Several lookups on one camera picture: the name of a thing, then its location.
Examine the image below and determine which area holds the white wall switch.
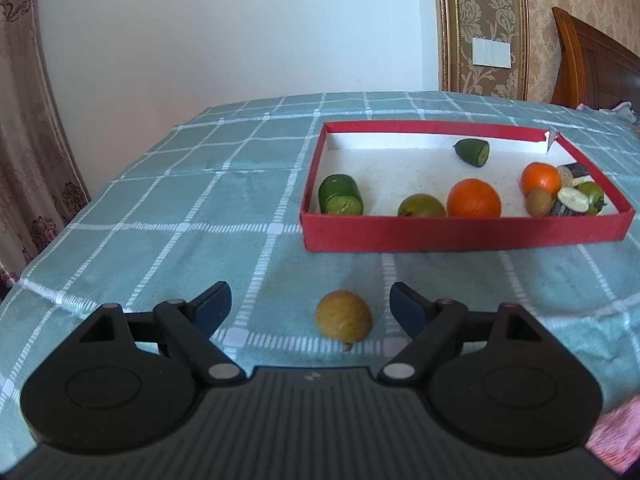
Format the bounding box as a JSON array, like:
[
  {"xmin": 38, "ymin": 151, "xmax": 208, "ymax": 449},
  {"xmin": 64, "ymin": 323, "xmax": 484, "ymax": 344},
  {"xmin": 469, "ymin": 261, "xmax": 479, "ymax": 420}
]
[{"xmin": 472, "ymin": 37, "xmax": 512, "ymax": 70}]

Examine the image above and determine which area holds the orange tangerine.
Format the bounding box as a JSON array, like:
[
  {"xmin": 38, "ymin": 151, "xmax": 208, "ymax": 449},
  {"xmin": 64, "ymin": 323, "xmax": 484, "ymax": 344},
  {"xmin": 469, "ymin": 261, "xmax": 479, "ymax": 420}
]
[
  {"xmin": 446, "ymin": 179, "xmax": 501, "ymax": 219},
  {"xmin": 520, "ymin": 162, "xmax": 562, "ymax": 196}
]

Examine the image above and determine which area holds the yellow-green round fruit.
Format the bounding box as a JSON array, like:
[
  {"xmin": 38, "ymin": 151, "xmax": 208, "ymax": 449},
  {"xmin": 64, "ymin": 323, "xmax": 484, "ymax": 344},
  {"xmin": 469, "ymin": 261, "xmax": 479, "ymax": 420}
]
[{"xmin": 397, "ymin": 193, "xmax": 447, "ymax": 218}]

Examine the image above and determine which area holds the brown patterned curtain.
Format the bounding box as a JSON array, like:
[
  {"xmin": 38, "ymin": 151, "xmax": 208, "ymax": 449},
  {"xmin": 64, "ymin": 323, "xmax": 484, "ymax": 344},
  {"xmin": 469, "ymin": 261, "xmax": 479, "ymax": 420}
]
[{"xmin": 0, "ymin": 0, "xmax": 89, "ymax": 290}]

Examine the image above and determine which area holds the gold ornate wall frame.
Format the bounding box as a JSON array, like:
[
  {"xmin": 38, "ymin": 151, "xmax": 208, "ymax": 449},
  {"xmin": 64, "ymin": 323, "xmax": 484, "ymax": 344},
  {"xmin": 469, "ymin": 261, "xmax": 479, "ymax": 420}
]
[{"xmin": 436, "ymin": 0, "xmax": 528, "ymax": 100}]

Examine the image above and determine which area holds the green cucumber chunk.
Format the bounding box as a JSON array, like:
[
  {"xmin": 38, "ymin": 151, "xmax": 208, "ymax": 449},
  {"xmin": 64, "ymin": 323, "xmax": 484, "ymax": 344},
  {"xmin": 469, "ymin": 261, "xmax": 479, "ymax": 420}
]
[{"xmin": 318, "ymin": 174, "xmax": 363, "ymax": 216}]

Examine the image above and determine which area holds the green plaid tablecloth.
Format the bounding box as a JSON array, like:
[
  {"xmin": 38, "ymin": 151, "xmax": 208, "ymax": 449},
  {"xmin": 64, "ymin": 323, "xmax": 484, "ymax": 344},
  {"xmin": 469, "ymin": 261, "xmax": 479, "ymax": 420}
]
[{"xmin": 1, "ymin": 91, "xmax": 639, "ymax": 469}]

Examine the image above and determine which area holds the brown round longan fruit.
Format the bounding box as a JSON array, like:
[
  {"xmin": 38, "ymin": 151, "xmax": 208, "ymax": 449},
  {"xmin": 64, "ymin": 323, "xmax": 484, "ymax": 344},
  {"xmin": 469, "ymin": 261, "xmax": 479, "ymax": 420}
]
[{"xmin": 314, "ymin": 289, "xmax": 373, "ymax": 351}]

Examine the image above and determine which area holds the wooden headboard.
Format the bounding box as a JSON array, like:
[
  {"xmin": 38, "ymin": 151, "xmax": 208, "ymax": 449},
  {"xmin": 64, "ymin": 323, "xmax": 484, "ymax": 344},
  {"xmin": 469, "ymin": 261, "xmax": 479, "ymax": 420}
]
[{"xmin": 551, "ymin": 6, "xmax": 640, "ymax": 110}]

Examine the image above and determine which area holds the dark eggplant piece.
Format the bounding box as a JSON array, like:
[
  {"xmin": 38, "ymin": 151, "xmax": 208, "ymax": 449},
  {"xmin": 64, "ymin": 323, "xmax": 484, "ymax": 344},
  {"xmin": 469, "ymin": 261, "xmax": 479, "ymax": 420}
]
[{"xmin": 556, "ymin": 162, "xmax": 590, "ymax": 188}]

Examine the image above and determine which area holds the pink cloth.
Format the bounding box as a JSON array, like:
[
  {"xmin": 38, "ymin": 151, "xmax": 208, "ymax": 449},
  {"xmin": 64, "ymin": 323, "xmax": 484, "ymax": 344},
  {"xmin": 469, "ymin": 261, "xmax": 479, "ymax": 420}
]
[{"xmin": 587, "ymin": 396, "xmax": 640, "ymax": 474}]

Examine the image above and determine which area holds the brown kiwi fruit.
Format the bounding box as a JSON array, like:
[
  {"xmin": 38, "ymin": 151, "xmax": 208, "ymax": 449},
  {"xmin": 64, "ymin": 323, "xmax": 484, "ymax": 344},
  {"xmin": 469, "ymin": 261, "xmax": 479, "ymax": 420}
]
[{"xmin": 525, "ymin": 188, "xmax": 554, "ymax": 217}]

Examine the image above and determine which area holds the green cucumber end piece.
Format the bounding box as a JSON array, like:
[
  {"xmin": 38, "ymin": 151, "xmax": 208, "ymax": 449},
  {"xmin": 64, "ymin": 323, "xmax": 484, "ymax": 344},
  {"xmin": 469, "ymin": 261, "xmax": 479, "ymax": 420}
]
[{"xmin": 454, "ymin": 139, "xmax": 490, "ymax": 168}]

